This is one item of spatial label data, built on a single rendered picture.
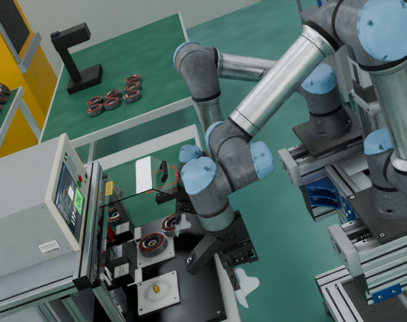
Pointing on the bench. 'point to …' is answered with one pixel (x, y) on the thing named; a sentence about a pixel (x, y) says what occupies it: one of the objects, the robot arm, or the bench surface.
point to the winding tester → (31, 206)
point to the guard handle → (163, 171)
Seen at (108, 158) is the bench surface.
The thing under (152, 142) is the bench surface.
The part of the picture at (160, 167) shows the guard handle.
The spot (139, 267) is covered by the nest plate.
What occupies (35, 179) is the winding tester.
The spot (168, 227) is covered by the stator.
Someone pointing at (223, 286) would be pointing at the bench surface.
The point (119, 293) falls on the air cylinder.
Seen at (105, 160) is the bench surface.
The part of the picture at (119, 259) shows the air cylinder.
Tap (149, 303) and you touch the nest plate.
